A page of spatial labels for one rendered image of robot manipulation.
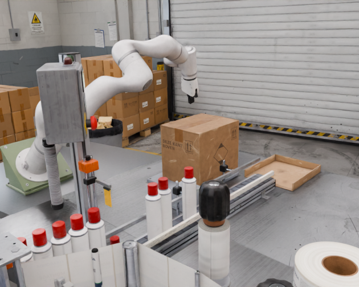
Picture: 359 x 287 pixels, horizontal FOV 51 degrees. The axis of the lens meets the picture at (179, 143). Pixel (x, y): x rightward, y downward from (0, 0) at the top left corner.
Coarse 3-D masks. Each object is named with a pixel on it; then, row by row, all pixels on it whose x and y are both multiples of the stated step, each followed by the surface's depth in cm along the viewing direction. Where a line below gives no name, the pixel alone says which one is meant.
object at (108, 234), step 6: (252, 162) 170; (240, 168) 163; (228, 174) 157; (180, 198) 136; (144, 216) 124; (132, 222) 121; (138, 222) 123; (120, 228) 117; (126, 228) 119; (108, 234) 114; (114, 234) 116
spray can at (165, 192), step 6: (162, 180) 122; (162, 186) 122; (168, 186) 124; (162, 192) 122; (168, 192) 122; (162, 198) 122; (168, 198) 123; (162, 204) 123; (168, 204) 124; (162, 210) 124; (168, 210) 124; (162, 216) 124; (168, 216) 125; (162, 222) 125; (168, 222) 125; (162, 228) 126; (168, 228) 126
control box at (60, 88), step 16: (48, 64) 100; (80, 64) 104; (48, 80) 90; (64, 80) 91; (80, 80) 93; (48, 96) 91; (64, 96) 92; (80, 96) 93; (48, 112) 92; (64, 112) 93; (80, 112) 94; (48, 128) 93; (64, 128) 94; (80, 128) 95; (48, 144) 95
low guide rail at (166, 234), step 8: (264, 176) 165; (248, 184) 157; (256, 184) 161; (240, 192) 153; (192, 216) 132; (200, 216) 135; (184, 224) 129; (168, 232) 123; (152, 240) 119; (160, 240) 121
